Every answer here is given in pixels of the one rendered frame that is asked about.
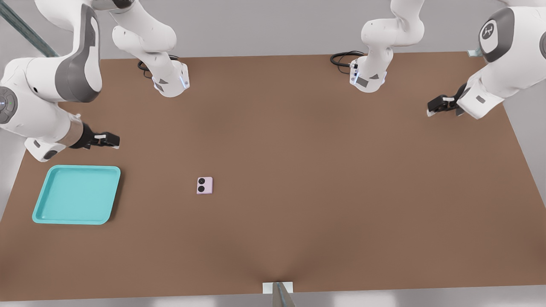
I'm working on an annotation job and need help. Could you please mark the pale blue-green tray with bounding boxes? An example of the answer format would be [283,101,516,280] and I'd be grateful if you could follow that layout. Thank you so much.
[32,165,122,225]

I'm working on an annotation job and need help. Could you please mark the black cable loop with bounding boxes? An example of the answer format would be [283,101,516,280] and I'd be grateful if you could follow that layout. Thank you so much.
[137,54,180,80]
[330,51,366,75]

